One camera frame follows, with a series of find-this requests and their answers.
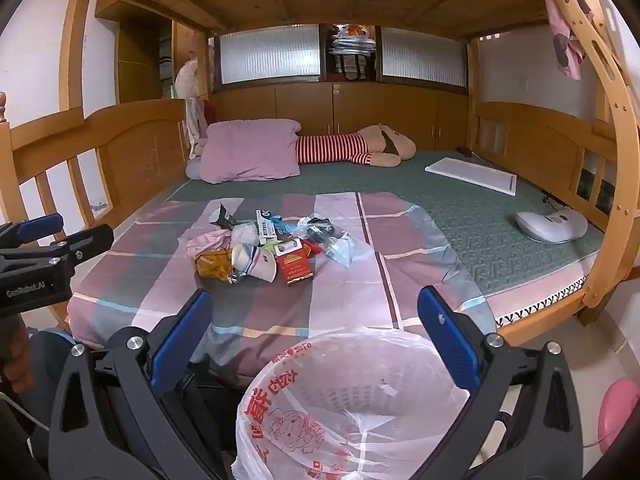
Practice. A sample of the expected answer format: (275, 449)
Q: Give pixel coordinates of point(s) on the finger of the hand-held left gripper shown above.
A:
(85, 242)
(40, 225)

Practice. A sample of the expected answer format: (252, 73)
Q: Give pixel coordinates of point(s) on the white hanging cloth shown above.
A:
(192, 120)

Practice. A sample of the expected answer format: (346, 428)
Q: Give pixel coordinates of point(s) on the white lattice trash bin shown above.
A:
(380, 385)

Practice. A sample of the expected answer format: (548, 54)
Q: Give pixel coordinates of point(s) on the striped plush toy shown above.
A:
(330, 149)

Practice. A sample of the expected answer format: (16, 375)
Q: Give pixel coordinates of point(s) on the light green wrapper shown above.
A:
(272, 245)

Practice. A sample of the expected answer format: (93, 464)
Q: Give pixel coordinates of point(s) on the silver foil wrapper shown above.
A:
(235, 275)

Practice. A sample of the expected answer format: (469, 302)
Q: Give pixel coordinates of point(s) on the white flat board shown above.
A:
(470, 175)

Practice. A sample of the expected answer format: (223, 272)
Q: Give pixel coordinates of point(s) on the pink floor stand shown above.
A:
(620, 410)

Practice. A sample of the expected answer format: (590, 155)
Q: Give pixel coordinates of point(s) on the plaid bed sheet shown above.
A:
(350, 285)

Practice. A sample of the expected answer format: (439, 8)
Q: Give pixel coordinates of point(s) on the wooden bunk bed frame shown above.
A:
(130, 145)

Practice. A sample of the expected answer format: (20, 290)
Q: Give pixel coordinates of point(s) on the white paper cup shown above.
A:
(256, 260)

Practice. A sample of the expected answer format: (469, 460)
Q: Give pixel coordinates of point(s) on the white tissue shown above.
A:
(245, 234)

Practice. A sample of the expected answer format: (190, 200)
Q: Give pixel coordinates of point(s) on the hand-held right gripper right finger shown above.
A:
(445, 345)

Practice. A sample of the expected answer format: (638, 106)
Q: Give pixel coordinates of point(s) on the green woven bed mat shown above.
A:
(475, 200)

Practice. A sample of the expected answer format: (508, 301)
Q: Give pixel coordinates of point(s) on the person's left hand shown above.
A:
(12, 355)

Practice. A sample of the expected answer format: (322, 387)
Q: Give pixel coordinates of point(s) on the frosted glass window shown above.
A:
(425, 57)
(270, 55)

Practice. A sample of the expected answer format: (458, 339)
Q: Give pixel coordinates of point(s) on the clear plastic bag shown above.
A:
(320, 230)

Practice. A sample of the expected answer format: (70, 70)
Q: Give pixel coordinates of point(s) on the light blue pillow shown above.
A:
(193, 169)

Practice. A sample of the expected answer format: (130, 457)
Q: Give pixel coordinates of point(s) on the wooden wall cabinet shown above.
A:
(380, 110)

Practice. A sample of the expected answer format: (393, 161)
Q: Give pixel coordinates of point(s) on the pink fringed mattress pad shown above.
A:
(540, 292)

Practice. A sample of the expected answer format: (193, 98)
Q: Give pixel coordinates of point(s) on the pink pillow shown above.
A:
(245, 152)

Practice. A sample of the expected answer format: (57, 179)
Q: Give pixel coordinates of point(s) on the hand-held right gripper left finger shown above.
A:
(182, 342)

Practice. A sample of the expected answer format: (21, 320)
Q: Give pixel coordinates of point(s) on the pink hanging cloth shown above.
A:
(565, 35)

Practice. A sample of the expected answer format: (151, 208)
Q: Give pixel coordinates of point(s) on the red cigarette pack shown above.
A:
(295, 269)

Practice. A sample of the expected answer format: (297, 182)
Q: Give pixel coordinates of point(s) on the curved wooden ladder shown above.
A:
(615, 110)

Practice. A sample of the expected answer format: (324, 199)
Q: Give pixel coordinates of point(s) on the white medicine box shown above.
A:
(265, 232)

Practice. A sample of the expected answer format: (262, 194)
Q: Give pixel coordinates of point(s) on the blue snack wrapper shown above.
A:
(278, 217)

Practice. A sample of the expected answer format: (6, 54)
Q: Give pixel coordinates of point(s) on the red snack wrapper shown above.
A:
(310, 249)

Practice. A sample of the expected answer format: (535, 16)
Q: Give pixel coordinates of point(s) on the pink tissue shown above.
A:
(207, 244)

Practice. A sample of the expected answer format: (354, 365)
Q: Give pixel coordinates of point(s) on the orange snack wrapper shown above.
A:
(212, 264)

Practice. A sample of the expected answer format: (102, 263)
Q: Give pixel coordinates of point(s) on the wooden wardrobe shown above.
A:
(135, 50)

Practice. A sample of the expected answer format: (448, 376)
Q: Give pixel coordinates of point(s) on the person's leg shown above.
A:
(50, 375)

